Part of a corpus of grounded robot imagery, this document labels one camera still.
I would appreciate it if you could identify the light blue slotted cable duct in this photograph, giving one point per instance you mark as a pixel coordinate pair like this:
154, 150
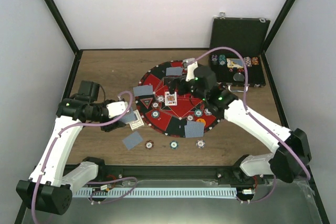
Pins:
220, 193

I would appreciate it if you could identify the white chip stack in case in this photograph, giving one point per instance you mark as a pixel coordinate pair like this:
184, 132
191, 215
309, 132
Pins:
247, 61

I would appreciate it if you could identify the face up king card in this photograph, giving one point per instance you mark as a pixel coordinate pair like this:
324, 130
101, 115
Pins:
170, 99

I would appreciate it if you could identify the red dice in case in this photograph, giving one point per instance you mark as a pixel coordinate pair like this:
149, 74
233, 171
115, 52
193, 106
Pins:
236, 70

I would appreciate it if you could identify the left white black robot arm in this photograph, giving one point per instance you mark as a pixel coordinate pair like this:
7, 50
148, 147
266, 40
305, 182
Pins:
48, 188

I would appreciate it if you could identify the black poker chip case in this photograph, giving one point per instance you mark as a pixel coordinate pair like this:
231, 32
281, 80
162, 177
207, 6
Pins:
244, 35

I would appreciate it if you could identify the purple chip stack in case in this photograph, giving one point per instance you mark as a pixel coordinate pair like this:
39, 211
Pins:
214, 59

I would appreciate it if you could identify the triangular all in token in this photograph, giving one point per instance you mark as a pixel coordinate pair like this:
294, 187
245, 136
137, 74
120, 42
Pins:
147, 102

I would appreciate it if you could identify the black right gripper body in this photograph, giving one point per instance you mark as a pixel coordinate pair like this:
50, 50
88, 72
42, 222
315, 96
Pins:
200, 95

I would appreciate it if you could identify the teal chip stack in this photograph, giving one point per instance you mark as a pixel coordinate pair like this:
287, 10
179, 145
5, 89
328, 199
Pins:
222, 60
174, 145

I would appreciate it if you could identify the red brown chip stack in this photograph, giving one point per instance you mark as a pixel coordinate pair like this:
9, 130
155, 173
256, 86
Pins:
149, 144

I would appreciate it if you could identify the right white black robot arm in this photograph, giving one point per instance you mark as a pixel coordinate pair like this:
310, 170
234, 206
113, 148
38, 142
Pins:
289, 150

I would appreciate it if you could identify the teal chip stack in case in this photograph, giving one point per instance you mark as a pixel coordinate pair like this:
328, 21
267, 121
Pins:
222, 60

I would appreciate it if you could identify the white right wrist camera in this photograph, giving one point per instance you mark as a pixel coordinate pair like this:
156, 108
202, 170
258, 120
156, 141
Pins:
190, 64

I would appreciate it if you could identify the blue white chip stack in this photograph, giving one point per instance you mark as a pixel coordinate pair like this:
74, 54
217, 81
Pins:
200, 143

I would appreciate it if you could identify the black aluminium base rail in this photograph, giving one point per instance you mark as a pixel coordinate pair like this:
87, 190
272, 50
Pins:
224, 174

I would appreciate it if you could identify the card deck in case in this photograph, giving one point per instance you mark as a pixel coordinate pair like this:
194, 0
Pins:
235, 63

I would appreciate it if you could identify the orange chip stack in case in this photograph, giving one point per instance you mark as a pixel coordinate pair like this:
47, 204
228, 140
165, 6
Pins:
255, 61

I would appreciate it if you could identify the round red black poker mat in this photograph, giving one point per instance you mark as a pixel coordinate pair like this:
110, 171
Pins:
172, 119

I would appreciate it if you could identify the dealt card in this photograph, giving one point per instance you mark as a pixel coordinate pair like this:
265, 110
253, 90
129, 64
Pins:
194, 129
174, 71
132, 140
143, 90

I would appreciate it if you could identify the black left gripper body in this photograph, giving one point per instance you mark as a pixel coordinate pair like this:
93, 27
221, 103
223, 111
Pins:
107, 127

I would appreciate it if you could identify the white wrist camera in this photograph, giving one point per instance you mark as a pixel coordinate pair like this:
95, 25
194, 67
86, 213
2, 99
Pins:
116, 108
190, 64

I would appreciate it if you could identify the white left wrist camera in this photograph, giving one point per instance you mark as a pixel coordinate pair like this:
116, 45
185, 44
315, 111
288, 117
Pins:
116, 108

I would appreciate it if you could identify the white playing card box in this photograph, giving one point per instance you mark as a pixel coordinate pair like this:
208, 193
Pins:
138, 122

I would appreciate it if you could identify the playing card deck with box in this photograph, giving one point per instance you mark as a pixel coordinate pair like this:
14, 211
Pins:
128, 118

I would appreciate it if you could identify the orange big blind button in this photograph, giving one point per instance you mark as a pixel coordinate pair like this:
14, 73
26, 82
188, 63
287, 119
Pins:
201, 121

